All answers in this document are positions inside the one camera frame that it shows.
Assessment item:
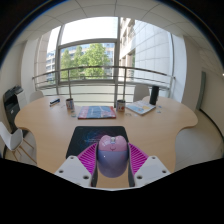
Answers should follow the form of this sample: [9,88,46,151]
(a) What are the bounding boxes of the printed mug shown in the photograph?
[116,99,127,113]
[65,97,75,111]

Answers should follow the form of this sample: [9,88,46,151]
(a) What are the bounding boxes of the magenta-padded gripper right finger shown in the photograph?
[127,143,172,188]

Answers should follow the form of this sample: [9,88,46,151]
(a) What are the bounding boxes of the black cylindrical speaker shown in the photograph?
[148,85,160,106]

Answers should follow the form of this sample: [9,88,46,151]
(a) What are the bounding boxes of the black office printer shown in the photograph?
[2,85,28,134]

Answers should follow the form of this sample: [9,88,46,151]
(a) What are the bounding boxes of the pink and lilac computer mouse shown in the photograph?
[96,134,130,179]

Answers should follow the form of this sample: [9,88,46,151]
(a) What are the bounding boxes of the black mouse pad red-blue print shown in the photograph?
[65,125,130,159]

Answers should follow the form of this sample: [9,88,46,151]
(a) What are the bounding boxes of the light blue booklet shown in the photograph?
[125,99,157,117]

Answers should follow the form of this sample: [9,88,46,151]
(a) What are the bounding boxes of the metal balcony railing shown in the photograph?
[31,65,176,99]

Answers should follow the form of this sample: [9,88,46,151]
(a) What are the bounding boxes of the white chair backrest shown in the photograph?
[28,90,45,103]
[133,83,151,103]

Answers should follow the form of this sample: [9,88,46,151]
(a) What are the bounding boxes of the white chair with wooden legs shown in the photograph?
[0,120,38,165]

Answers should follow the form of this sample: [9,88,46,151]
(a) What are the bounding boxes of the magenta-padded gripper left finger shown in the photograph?
[54,143,99,188]

